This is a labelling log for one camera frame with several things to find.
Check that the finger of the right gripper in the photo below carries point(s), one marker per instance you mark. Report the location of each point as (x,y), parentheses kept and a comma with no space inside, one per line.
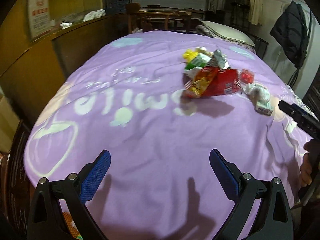
(304,120)

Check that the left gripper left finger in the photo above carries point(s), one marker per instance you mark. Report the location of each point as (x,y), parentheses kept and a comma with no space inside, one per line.
(46,220)

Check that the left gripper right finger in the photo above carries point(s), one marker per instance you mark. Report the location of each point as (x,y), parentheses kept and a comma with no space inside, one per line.
(273,219)

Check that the white barcode carton box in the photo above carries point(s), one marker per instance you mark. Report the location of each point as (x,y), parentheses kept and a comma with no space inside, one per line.
(260,97)

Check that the red snack bag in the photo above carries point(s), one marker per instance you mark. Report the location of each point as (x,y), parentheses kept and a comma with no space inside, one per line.
(213,81)

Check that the person's right hand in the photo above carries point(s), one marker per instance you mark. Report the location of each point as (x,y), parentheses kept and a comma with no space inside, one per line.
(312,150)

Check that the dark carved wooden dresser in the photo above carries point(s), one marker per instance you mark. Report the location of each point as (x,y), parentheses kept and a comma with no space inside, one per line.
(15,184)

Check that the black hanging jacket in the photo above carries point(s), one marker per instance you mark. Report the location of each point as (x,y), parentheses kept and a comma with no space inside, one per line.
(292,31)

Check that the silver foil wrapper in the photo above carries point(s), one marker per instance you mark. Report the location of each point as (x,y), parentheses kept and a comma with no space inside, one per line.
(219,60)

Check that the cardboard box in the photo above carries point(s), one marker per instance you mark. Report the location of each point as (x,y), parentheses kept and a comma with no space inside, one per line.
(9,122)

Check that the beige hanging garment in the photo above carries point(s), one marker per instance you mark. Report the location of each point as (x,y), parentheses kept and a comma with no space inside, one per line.
(255,11)

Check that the green white wrapper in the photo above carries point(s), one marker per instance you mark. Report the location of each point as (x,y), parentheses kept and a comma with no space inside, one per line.
(200,61)

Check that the white pillow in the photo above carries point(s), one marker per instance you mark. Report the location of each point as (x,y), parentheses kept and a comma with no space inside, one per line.
(227,32)

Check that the yellow crumpled wrapper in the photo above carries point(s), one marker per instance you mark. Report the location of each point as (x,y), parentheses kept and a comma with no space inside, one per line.
(189,55)

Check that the purple smile blanket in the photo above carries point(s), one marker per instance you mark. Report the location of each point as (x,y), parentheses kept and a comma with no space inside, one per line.
(127,99)

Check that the wooden chair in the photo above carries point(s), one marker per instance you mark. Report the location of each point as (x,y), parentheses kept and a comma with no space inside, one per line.
(137,21)

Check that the red white framed sign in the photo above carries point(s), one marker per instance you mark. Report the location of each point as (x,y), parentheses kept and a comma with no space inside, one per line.
(39,17)

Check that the white cloth on cabinet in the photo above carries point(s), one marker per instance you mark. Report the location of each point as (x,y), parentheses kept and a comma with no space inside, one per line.
(94,14)

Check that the black metal bed frame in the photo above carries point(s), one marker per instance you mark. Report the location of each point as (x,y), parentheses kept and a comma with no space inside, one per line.
(260,46)

